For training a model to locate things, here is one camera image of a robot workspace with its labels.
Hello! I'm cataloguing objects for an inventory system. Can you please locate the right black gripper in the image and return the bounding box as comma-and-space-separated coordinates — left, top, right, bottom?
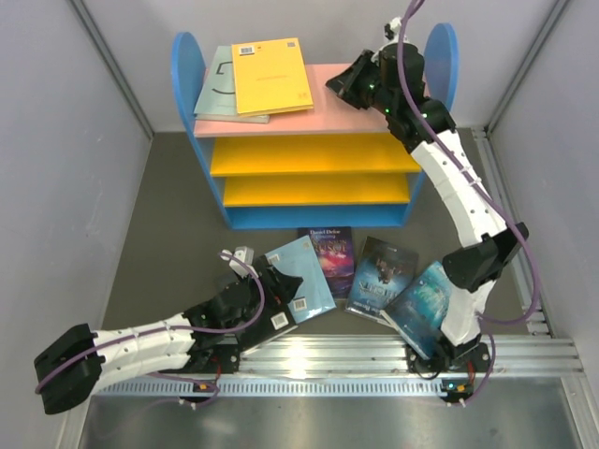
324, 51, 394, 118

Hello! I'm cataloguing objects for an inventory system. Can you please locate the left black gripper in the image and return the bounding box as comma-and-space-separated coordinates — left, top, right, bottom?
235, 265, 301, 315

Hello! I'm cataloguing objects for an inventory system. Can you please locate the light blue book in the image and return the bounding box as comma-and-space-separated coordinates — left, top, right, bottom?
266, 236, 336, 324

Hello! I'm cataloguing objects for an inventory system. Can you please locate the black glossy book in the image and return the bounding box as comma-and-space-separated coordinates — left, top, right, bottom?
236, 255, 297, 353

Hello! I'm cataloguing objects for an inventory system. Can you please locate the purple Robinson Crusoe book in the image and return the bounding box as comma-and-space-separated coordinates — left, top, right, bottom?
298, 226, 355, 298

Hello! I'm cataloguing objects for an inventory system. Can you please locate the yellow book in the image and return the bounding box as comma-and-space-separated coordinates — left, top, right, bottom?
231, 37, 314, 117

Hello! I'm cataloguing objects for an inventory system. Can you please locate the grey-green book with black arc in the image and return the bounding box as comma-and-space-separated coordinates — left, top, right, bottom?
194, 46, 270, 124

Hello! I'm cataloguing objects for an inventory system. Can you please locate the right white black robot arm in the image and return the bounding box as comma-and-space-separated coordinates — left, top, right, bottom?
326, 43, 519, 371

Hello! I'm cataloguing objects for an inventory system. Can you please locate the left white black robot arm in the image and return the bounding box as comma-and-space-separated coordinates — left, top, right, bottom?
34, 256, 304, 415

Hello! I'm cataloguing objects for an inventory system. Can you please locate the blue pink yellow shelf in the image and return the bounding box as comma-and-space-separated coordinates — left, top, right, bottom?
171, 22, 462, 231

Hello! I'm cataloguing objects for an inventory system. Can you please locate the dark Wuthering Heights book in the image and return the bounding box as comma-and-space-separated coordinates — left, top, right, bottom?
345, 237, 418, 326

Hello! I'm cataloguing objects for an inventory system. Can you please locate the teal blue cover book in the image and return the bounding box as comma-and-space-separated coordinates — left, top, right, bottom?
381, 261, 453, 360

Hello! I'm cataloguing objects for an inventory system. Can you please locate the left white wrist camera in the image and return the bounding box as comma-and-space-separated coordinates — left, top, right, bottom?
219, 246, 254, 278

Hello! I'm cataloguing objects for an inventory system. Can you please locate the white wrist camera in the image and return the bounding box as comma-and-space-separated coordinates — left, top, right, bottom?
384, 16, 411, 45
219, 246, 254, 278

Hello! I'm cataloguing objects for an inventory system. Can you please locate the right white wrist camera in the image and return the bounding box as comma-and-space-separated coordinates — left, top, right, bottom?
384, 16, 411, 45

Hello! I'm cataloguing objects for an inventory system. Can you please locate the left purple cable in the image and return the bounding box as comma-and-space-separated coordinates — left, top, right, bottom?
35, 252, 268, 408

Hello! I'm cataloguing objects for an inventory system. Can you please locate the purple cable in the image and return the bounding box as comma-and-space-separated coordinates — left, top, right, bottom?
392, 0, 544, 408
35, 252, 268, 408

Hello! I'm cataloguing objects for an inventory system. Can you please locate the aluminium mounting rail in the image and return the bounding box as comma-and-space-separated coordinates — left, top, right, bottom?
77, 332, 584, 375

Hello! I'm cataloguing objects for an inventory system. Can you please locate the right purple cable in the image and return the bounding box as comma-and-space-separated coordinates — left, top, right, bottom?
392, 0, 544, 408

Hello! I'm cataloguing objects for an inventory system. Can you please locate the perforated grey cable duct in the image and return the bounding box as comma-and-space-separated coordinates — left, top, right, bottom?
96, 377, 447, 398

